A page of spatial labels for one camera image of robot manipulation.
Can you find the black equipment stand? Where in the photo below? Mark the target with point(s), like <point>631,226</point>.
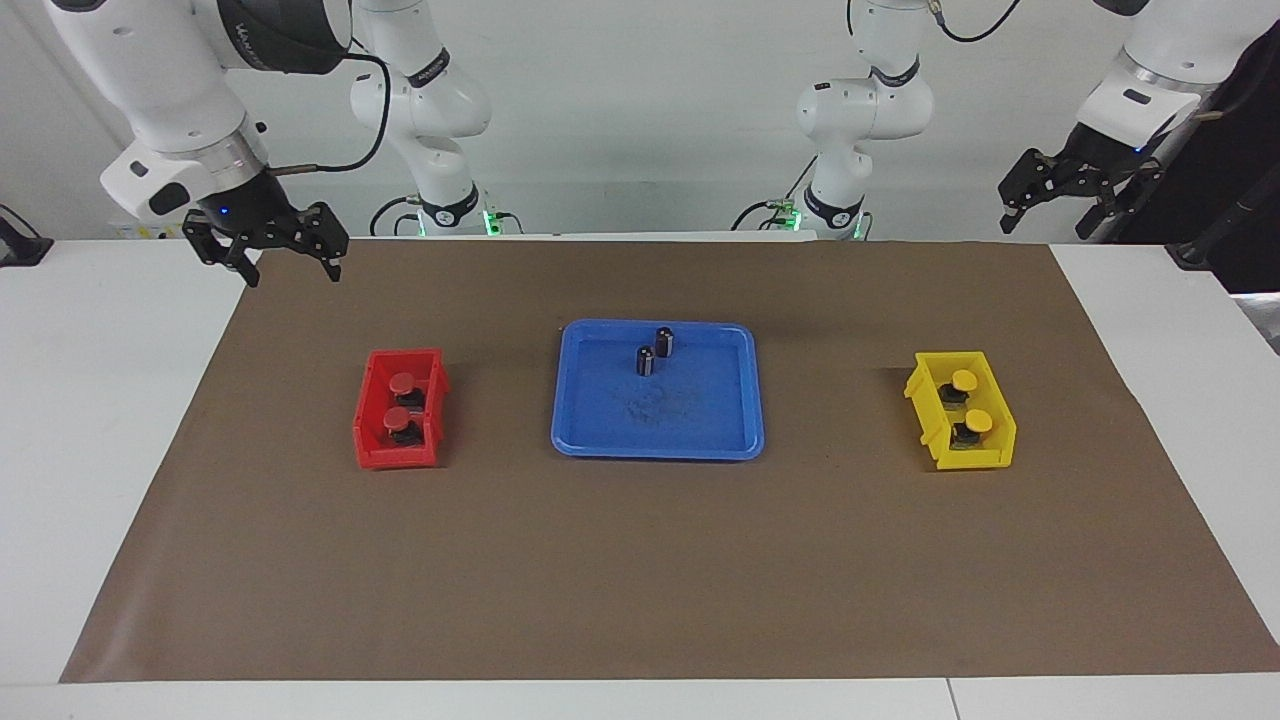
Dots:
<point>1250,200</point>

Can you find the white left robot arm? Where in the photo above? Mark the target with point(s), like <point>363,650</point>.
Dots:
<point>865,110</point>

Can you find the yellow plastic bin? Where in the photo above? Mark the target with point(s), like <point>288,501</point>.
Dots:
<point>1000,430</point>

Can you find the red plastic bin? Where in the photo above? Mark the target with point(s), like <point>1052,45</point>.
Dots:
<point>375,440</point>

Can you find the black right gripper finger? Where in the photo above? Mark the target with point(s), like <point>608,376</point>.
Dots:
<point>215,245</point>
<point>328,240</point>

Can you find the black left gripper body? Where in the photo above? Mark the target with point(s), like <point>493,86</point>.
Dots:
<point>1110,160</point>

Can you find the red push button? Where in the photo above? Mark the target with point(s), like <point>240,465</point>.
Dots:
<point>399,420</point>
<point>403,384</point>

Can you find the black cylindrical capacitor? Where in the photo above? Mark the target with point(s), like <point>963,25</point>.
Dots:
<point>646,362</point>
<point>665,342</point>

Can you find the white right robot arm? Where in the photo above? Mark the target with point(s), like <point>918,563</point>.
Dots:
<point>170,70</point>

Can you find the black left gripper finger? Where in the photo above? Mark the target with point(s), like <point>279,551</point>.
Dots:
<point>1120,198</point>
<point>1035,175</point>

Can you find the brown table mat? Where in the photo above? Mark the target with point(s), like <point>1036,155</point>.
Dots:
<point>640,570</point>

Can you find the yellow push button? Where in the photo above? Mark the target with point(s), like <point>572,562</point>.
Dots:
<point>963,381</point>
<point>977,421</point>

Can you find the grey metal object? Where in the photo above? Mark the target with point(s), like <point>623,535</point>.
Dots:
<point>1262,320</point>

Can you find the white power strip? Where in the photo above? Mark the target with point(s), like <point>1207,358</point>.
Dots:
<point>140,231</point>

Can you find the blue plastic tray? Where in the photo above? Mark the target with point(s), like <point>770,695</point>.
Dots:
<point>700,420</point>

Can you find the black clamp mount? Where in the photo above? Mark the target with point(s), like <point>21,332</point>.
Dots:
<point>20,245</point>

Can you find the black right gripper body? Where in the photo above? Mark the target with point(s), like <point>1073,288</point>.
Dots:
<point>250,210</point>

